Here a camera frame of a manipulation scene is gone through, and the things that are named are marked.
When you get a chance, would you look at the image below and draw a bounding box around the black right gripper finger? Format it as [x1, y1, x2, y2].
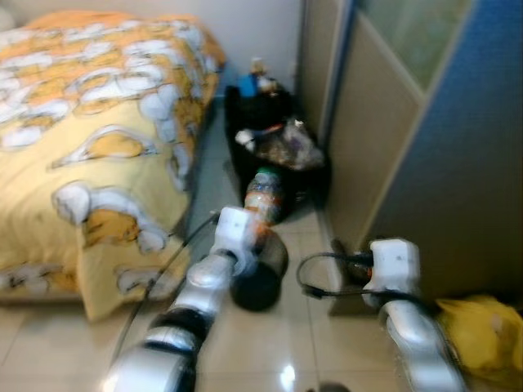
[330, 238, 351, 283]

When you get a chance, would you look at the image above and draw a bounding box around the plastic bottle with orange label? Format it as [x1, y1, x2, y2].
[245, 167, 284, 227]

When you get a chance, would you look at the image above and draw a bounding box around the yellow cartoon print blanket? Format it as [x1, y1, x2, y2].
[0, 10, 226, 321]

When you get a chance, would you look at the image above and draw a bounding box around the small black round bin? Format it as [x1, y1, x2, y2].
[230, 231, 289, 312]

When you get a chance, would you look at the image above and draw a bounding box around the crumpled clear plastic wrapper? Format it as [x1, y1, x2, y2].
[255, 121, 325, 171]

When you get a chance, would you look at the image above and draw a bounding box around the yellow plastic bag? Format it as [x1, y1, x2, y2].
[436, 296, 523, 390]

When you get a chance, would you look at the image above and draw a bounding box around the blue grey door panel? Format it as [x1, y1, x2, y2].
[360, 0, 523, 301]

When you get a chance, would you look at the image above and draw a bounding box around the small blue box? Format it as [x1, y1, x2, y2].
[245, 72, 279, 97]

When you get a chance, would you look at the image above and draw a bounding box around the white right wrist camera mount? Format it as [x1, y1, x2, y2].
[364, 238, 422, 296]

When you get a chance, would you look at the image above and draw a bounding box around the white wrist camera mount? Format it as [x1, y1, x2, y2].
[212, 207, 264, 264]
[364, 238, 422, 296]

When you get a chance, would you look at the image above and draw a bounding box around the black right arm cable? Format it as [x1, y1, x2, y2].
[296, 252, 369, 299]

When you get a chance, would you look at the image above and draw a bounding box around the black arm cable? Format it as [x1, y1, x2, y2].
[296, 252, 369, 299]
[114, 211, 221, 360]

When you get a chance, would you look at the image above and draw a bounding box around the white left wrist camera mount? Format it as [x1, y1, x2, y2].
[212, 207, 264, 264]

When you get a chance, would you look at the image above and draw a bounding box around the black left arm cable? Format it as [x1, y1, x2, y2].
[114, 211, 221, 360]

